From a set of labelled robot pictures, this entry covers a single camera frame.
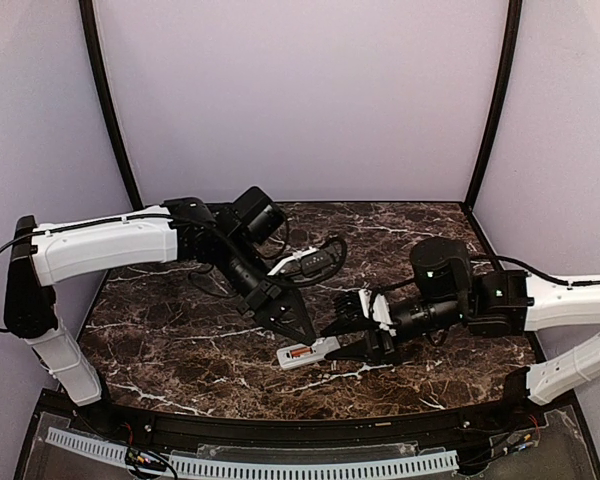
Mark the orange AAA battery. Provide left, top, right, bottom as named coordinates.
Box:
left=289, top=348, right=313, bottom=359

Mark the white remote control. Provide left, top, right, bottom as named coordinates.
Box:
left=276, top=337, right=340, bottom=370

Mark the white battery compartment cover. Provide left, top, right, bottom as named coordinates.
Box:
left=312, top=337, right=340, bottom=352

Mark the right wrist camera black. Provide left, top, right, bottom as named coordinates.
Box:
left=333, top=289, right=397, bottom=337

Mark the black frame post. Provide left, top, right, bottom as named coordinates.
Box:
left=464, top=0, right=523, bottom=211
left=78, top=0, right=144, bottom=210

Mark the white slotted cable duct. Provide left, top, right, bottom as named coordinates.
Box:
left=45, top=427, right=459, bottom=479

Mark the right black frame post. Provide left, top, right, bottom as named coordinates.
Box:
left=464, top=0, right=523, bottom=211

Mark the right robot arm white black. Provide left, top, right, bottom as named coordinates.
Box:
left=322, top=237, right=600, bottom=405

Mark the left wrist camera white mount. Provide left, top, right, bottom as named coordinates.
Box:
left=268, top=245, right=346, bottom=285

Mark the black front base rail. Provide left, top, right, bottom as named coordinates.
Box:
left=58, top=393, right=574, bottom=450

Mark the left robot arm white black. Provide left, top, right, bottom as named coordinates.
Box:
left=0, top=186, right=316, bottom=407

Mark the left black frame post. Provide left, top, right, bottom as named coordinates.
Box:
left=78, top=0, right=144, bottom=210

